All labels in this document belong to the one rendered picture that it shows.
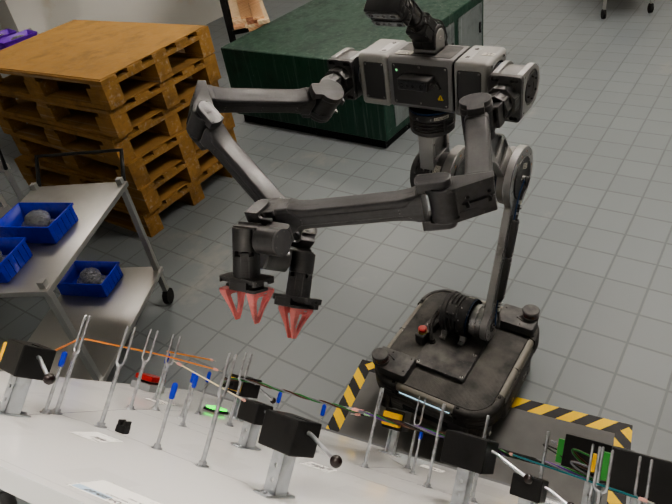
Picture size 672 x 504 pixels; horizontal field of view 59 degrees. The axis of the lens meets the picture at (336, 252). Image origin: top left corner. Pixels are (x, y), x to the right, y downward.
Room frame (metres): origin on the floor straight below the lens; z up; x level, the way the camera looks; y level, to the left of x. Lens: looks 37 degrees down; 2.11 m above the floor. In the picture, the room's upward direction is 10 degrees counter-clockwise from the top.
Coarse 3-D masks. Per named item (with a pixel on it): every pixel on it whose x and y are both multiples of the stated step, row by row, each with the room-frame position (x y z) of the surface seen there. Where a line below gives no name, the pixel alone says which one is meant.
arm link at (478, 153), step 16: (464, 96) 1.35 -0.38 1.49; (480, 96) 1.32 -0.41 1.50; (464, 112) 1.29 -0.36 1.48; (480, 112) 1.25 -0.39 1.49; (480, 128) 1.20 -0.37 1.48; (480, 144) 1.12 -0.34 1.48; (480, 160) 1.05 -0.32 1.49; (464, 176) 0.98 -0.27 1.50; (480, 176) 0.96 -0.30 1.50; (432, 192) 0.95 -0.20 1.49; (448, 192) 0.94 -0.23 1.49; (464, 192) 0.94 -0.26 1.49; (480, 192) 0.94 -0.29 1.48; (432, 208) 0.96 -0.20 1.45; (448, 208) 0.94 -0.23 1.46; (464, 208) 0.94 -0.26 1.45; (480, 208) 0.94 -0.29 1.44; (496, 208) 0.94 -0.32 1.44; (448, 224) 0.94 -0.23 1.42
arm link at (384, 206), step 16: (416, 176) 1.00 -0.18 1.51; (432, 176) 0.98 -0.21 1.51; (448, 176) 0.96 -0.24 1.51; (384, 192) 1.02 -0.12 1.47; (400, 192) 1.00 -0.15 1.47; (416, 192) 0.97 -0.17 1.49; (272, 208) 1.06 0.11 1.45; (288, 208) 1.05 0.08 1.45; (304, 208) 1.04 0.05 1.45; (320, 208) 1.03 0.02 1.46; (336, 208) 1.01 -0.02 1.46; (352, 208) 1.00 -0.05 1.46; (368, 208) 0.99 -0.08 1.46; (384, 208) 0.98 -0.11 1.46; (400, 208) 0.97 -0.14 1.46; (416, 208) 0.96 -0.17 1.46; (304, 224) 1.03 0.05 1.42; (320, 224) 1.02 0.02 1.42; (336, 224) 1.01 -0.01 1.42; (352, 224) 1.00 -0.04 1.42; (432, 224) 0.95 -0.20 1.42
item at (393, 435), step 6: (390, 408) 0.84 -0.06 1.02; (396, 408) 0.88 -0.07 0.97; (402, 414) 0.82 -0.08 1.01; (408, 414) 0.84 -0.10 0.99; (402, 420) 0.81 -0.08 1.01; (408, 420) 0.84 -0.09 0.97; (384, 426) 0.82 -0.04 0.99; (390, 426) 0.81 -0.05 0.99; (390, 432) 0.82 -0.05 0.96; (396, 432) 0.81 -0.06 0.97; (390, 438) 0.82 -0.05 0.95; (396, 438) 0.80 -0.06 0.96; (390, 444) 0.81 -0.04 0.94; (396, 444) 0.80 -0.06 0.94; (390, 450) 0.80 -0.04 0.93; (396, 456) 0.77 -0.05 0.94
